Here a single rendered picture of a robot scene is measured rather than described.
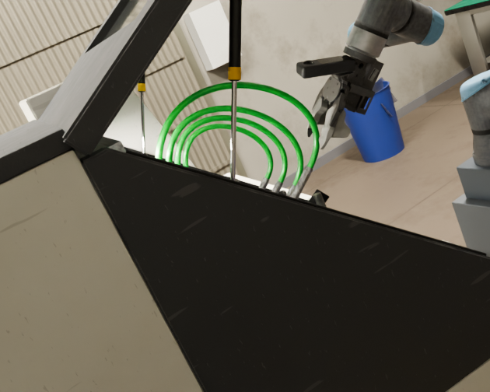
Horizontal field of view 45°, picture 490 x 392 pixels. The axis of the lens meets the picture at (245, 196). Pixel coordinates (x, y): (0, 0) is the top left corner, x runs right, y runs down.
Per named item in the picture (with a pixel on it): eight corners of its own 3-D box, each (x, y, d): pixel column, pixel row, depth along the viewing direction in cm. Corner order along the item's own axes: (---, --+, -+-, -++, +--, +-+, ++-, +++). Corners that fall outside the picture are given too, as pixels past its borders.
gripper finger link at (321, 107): (326, 142, 135) (347, 110, 129) (303, 135, 132) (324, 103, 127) (323, 134, 137) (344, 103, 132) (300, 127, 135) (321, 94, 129)
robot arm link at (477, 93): (486, 113, 169) (472, 68, 165) (530, 110, 157) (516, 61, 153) (460, 131, 163) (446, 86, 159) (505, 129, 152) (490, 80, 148)
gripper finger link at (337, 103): (338, 127, 122) (350, 86, 122) (332, 126, 121) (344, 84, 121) (327, 127, 126) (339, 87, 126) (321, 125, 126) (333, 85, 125)
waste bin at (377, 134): (389, 138, 518) (367, 75, 501) (427, 138, 478) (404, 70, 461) (347, 164, 500) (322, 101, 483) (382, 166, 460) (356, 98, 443)
